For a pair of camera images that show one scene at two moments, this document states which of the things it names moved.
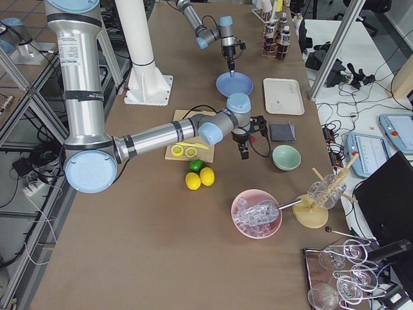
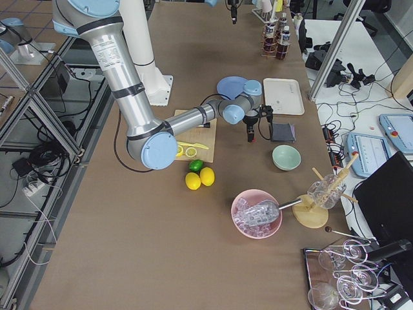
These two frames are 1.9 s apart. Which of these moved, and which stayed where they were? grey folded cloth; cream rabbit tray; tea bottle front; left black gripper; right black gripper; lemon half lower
Moved: left black gripper; right black gripper
Stayed: grey folded cloth; lemon half lower; cream rabbit tray; tea bottle front
